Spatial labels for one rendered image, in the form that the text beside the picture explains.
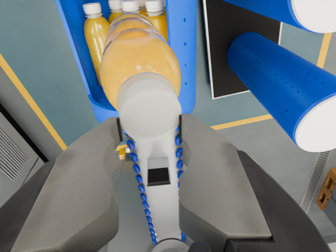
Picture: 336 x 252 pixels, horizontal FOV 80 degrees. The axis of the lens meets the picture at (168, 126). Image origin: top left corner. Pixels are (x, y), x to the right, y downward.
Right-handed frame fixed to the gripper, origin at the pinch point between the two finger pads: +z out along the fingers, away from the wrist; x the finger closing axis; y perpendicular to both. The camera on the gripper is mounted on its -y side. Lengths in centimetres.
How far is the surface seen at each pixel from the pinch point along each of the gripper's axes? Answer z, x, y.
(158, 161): 60, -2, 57
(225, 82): 140, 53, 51
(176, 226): 68, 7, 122
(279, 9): 53, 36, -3
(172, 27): 28.6, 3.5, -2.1
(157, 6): 37.5, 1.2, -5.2
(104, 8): 51, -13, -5
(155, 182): 47, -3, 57
